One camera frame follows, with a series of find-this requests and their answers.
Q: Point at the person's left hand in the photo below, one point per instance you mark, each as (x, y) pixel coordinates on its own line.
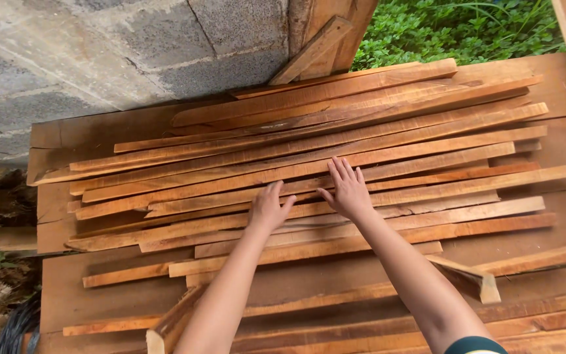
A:
(266, 212)

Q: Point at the person's right hand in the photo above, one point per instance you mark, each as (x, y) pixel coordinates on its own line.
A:
(350, 196)

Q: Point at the pile of thin wooden slats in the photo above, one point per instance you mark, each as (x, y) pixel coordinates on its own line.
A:
(410, 147)

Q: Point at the thick wooden block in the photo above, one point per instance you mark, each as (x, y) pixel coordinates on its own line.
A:
(469, 281)
(172, 322)

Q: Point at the leaning wooden batten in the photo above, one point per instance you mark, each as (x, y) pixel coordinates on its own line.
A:
(312, 49)

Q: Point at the dark green sleeve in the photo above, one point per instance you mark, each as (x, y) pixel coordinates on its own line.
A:
(474, 346)

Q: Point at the green leafy plants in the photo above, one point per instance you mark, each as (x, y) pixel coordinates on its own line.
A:
(460, 29)

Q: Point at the stack of wide wooden boards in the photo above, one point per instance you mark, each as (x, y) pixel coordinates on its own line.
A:
(553, 88)

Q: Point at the weathered wooden plank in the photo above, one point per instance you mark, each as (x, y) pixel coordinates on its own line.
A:
(3, 239)

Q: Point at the wooden door frame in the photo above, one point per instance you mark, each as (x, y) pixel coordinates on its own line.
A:
(347, 34)

